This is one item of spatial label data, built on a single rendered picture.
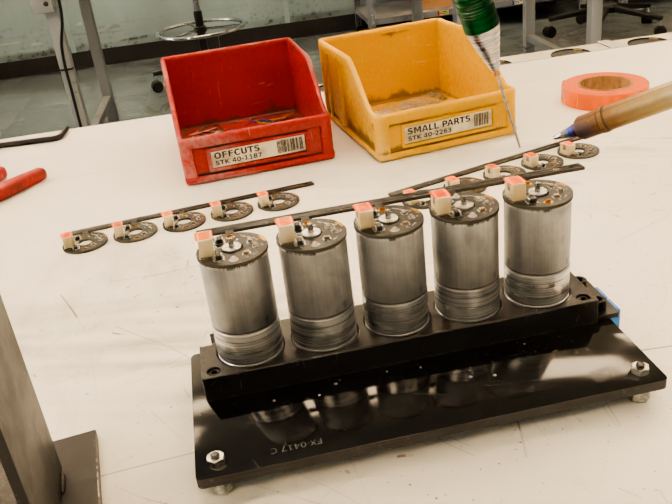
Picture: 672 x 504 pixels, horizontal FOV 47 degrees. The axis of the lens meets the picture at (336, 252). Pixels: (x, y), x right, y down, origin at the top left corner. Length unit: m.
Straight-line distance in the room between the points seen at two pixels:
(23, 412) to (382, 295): 0.12
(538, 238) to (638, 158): 0.22
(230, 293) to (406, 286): 0.06
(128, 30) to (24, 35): 0.56
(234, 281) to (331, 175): 0.24
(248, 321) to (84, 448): 0.07
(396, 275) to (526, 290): 0.05
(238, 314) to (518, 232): 0.10
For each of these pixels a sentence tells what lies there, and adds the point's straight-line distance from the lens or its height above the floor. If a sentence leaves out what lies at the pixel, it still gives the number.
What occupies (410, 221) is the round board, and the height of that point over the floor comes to 0.81.
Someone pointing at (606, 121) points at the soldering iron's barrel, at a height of 0.85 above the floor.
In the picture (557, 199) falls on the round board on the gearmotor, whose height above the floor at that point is 0.81.
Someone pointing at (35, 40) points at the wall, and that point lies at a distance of 4.77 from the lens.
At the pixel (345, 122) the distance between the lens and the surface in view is 0.56.
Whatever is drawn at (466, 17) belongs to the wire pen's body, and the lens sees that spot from 0.24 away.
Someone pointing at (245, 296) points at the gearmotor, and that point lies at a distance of 0.27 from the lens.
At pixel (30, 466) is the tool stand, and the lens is 0.24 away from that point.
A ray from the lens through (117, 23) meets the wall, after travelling 4.69.
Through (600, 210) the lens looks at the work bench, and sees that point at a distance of 0.43.
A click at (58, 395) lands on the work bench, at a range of 0.33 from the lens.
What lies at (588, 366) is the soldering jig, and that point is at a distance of 0.29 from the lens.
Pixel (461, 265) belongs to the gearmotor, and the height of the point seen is 0.79.
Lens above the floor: 0.93
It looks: 27 degrees down
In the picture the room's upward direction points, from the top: 7 degrees counter-clockwise
